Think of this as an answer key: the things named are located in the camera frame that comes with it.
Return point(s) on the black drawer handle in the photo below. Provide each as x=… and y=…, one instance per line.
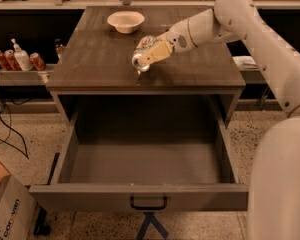
x=148, y=203

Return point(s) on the open grey drawer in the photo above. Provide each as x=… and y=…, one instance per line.
x=145, y=146

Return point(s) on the small clear bottle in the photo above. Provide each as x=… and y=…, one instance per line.
x=59, y=48

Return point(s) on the cardboard box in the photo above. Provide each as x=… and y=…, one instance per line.
x=16, y=207

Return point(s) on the white folded cloth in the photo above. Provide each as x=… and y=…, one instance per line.
x=245, y=62

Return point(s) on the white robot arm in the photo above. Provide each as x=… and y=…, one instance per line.
x=274, y=192

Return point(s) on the grey wooden cabinet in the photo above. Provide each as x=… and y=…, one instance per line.
x=97, y=60

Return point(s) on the white ceramic bowl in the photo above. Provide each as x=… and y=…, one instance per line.
x=125, y=22

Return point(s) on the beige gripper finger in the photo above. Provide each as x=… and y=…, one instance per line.
x=160, y=51

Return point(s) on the grey side shelf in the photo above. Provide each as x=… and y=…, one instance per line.
x=26, y=78

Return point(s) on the green silver 7up can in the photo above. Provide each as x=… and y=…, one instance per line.
x=141, y=58

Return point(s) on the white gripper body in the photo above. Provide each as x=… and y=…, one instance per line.
x=176, y=39

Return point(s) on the red soda can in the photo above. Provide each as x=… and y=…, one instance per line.
x=37, y=61
x=3, y=62
x=9, y=55

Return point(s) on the white pump bottle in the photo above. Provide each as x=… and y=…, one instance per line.
x=22, y=57

